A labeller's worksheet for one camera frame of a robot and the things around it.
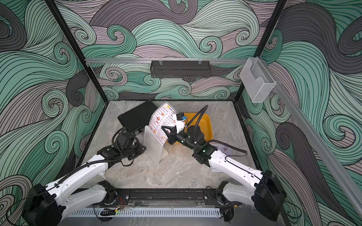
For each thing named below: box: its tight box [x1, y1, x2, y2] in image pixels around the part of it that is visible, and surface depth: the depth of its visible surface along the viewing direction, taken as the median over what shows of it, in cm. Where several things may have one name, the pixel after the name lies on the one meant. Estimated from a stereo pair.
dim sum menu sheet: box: [148, 101, 178, 145], surface depth 71 cm
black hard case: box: [117, 100, 159, 134], surface depth 108 cm
